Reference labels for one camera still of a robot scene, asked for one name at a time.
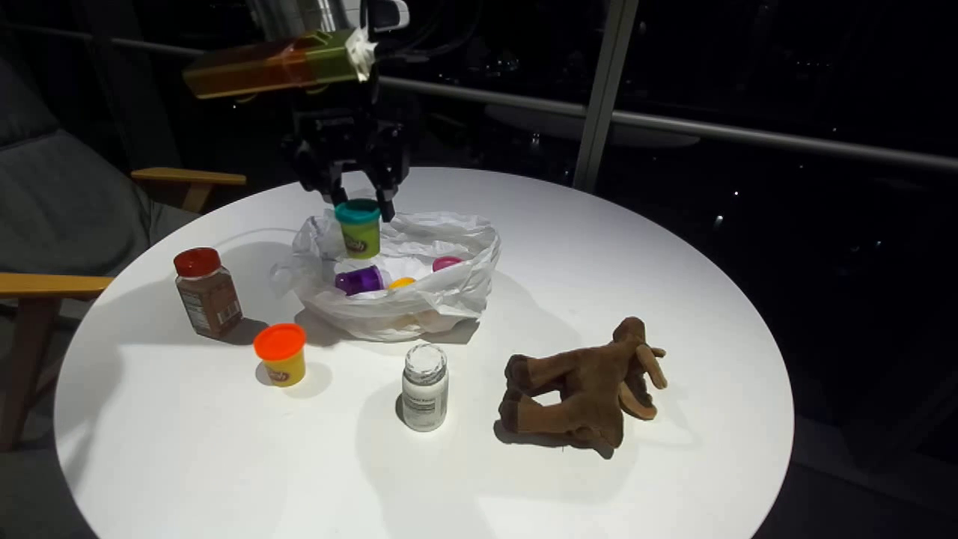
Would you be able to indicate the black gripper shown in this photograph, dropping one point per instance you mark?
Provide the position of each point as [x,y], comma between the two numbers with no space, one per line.
[348,133]

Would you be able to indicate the teal lid play-doh tub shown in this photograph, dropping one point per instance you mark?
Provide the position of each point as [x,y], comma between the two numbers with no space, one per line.
[361,225]

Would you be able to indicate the orange lid play-doh tub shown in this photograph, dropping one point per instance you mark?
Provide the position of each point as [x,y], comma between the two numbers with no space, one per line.
[279,353]

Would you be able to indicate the spice jar with red lid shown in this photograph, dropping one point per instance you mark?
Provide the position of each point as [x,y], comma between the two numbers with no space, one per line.
[208,290]

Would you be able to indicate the white pill bottle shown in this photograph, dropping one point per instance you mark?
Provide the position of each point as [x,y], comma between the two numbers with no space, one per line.
[424,386]

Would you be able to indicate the brown plush toy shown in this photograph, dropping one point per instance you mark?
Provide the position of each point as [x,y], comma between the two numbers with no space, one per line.
[581,397]

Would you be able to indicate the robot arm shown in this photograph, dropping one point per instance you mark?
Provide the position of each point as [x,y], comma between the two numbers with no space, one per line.
[288,19]

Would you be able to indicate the white plastic bag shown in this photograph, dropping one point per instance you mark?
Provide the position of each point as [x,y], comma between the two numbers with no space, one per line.
[431,274]

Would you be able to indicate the purple play-doh tub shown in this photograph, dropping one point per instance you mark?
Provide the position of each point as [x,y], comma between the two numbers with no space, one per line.
[361,280]

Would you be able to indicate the yellow play-doh tub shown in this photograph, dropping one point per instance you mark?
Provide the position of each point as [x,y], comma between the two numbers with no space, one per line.
[401,283]

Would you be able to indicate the pink lid play-doh tub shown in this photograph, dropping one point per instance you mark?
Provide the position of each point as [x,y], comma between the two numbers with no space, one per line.
[443,261]

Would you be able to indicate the white round table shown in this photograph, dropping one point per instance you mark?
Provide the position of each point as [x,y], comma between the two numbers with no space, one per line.
[169,436]

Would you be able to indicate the wooden armchair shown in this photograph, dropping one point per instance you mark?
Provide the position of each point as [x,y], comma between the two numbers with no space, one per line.
[68,225]

